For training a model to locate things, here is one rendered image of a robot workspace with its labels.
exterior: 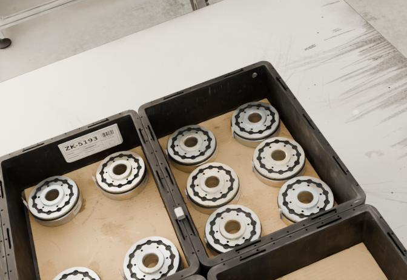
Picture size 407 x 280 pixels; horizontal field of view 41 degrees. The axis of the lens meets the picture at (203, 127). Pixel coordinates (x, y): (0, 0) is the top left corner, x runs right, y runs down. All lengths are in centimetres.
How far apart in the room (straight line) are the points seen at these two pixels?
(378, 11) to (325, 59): 134
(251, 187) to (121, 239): 27
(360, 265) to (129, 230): 43
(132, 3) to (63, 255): 215
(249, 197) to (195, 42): 67
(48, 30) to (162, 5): 63
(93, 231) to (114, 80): 58
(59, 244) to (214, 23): 85
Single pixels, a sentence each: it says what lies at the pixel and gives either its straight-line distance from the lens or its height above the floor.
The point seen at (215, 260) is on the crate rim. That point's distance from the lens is 90.
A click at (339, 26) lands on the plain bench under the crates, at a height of 70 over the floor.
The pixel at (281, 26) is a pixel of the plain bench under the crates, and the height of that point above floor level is 70.
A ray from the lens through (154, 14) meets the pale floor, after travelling 295.
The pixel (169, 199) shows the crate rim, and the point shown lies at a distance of 97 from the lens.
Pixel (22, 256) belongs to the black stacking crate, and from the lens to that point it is 105.
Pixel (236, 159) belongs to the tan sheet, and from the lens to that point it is 113.
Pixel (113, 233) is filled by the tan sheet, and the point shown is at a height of 83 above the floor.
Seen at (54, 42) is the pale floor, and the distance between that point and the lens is 298.
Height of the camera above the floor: 172
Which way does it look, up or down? 48 degrees down
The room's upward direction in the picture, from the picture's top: 12 degrees counter-clockwise
